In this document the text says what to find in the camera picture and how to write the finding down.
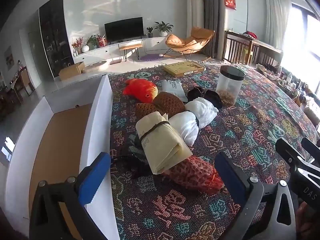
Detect beige cloth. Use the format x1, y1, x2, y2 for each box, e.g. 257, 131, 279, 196
136, 112, 193, 175

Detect flat yellow box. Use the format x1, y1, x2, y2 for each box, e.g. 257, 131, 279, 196
162, 60, 206, 78

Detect pile of assorted clutter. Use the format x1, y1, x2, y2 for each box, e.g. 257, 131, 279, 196
257, 62, 320, 123

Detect white cloth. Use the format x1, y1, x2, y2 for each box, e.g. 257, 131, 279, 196
169, 97, 219, 147

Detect white cardboard box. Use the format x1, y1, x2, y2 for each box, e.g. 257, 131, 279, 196
5, 74, 120, 240

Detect large plant in white pot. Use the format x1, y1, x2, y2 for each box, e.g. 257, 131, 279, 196
154, 21, 174, 37

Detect red flowers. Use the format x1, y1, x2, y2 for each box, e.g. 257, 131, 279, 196
72, 37, 84, 55

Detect wooden chair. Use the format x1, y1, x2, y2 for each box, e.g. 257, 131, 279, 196
14, 66, 35, 103

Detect black display cabinet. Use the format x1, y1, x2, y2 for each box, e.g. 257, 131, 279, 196
39, 0, 75, 79

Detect bright window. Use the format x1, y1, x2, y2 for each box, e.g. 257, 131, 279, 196
282, 5, 320, 83

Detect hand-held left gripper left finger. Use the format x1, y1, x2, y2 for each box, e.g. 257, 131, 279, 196
29, 152, 112, 240

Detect red mesh cloth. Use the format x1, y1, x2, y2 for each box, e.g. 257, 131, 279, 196
162, 156, 224, 193

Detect brown mesh cloth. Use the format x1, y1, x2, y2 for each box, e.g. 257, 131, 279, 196
135, 92, 186, 120

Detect bushy green plant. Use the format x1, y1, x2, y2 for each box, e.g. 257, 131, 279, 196
87, 34, 100, 50

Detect clear jar with black lid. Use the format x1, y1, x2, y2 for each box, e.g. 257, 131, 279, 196
215, 65, 245, 107

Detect white television cabinet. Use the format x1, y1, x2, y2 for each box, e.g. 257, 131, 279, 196
74, 36, 173, 64

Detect black rolled cloth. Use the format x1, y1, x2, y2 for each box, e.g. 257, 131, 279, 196
187, 86, 223, 109

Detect person's right hand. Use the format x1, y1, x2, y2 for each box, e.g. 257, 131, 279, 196
297, 201, 320, 240

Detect light grey plastic packet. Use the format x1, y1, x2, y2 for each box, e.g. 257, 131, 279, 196
160, 79, 188, 103

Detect red gift boxes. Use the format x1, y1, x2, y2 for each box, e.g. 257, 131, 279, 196
96, 35, 108, 48

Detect patterned woven blanket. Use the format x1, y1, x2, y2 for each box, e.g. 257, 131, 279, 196
109, 64, 320, 240

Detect wooden railing bench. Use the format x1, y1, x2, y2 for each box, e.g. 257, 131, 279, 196
224, 30, 283, 67

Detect wooden stool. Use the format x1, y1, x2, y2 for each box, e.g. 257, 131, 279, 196
118, 43, 143, 62

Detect framed wall picture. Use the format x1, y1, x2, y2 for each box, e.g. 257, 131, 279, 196
4, 45, 14, 70

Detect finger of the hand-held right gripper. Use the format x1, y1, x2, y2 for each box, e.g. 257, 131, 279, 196
275, 137, 304, 173
301, 137, 320, 157

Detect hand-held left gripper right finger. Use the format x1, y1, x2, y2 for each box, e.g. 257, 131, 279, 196
214, 152, 297, 240

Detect black television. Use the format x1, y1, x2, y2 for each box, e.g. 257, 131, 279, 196
104, 17, 145, 43

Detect brown cardboard box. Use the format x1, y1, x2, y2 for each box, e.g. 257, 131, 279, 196
58, 62, 86, 81

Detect purple floor mat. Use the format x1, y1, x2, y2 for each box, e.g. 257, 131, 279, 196
140, 53, 163, 61

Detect grey curtain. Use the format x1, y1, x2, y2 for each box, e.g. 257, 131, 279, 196
195, 0, 225, 60

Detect orange fish plush toy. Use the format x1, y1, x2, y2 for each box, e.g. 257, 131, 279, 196
123, 78, 158, 103

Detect orange lounge chair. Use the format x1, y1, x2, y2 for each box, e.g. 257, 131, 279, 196
164, 27, 215, 60

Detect covered standing air conditioner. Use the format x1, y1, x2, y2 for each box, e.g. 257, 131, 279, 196
186, 0, 204, 43

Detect white curtain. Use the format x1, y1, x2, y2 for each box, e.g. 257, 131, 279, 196
265, 0, 292, 50

